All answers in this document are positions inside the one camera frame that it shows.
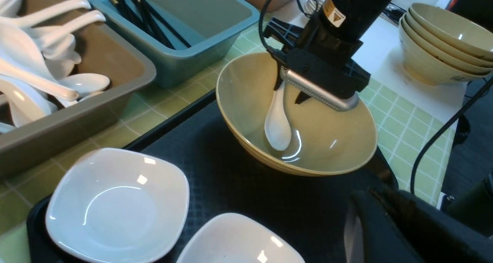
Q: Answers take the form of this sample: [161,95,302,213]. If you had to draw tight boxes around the white spoon centre long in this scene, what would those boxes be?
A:
[0,23,79,102]

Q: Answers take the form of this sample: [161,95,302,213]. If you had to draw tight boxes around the tan noodle bowl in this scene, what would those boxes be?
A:
[215,52,377,176]

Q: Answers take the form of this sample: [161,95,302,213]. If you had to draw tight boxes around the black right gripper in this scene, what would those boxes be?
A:
[263,17,370,104]

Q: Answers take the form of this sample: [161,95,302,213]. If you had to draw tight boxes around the grey-brown spoon bin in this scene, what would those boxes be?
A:
[0,23,156,178]

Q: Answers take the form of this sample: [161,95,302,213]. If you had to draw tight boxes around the white square dish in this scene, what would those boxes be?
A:
[176,213,305,263]
[45,148,190,263]

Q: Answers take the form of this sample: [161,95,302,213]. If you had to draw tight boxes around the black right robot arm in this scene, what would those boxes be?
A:
[258,0,391,112]

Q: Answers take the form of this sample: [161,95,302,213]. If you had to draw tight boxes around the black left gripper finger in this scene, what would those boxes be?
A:
[344,189,493,263]

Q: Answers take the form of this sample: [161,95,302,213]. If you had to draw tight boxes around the black cable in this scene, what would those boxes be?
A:
[410,76,493,196]

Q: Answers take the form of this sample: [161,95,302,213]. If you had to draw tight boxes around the white soup spoon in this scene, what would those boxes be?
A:
[264,82,292,151]

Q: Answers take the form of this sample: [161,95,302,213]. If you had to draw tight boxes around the blue chopstick bin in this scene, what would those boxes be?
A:
[88,0,259,89]

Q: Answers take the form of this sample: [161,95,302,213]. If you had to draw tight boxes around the black serving tray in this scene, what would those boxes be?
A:
[27,92,398,263]

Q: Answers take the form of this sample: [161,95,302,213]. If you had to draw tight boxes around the white square dish front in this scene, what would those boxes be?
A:
[176,213,305,263]

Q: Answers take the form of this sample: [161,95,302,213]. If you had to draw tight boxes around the white spoon right upper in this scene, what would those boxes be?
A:
[22,10,106,48]

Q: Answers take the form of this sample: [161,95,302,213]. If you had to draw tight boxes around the white spoon top of bin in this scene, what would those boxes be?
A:
[0,0,91,28]

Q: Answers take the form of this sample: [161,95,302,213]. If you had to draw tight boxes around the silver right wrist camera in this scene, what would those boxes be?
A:
[280,67,360,112]

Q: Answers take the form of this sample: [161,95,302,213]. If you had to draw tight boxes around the stack of tan bowls aside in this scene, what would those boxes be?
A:
[398,3,493,85]

